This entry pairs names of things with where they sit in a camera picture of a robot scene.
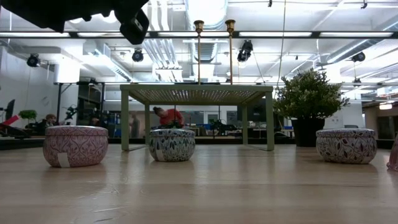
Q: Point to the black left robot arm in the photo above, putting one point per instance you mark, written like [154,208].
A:
[46,11]

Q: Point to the blue leaf candle tin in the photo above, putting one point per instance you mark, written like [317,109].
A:
[172,146]

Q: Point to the black ceiling spotlight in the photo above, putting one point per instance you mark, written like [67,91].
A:
[358,57]
[245,51]
[137,56]
[33,60]

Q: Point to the pink glass candle holder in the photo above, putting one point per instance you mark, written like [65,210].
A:
[394,155]

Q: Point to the pink patterned candle tin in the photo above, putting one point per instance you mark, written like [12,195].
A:
[76,146]

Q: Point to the small green background plant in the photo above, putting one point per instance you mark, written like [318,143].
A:
[28,114]

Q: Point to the person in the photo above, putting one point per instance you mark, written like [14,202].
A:
[171,117]
[50,119]
[135,124]

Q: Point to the green potted plant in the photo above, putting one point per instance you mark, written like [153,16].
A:
[308,99]

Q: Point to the green perforated metal shelf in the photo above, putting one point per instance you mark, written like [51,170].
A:
[199,90]

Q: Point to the tall brass candlestick holder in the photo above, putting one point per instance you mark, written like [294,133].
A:
[199,26]
[230,25]

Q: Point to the black computer monitor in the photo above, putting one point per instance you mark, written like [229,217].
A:
[10,109]

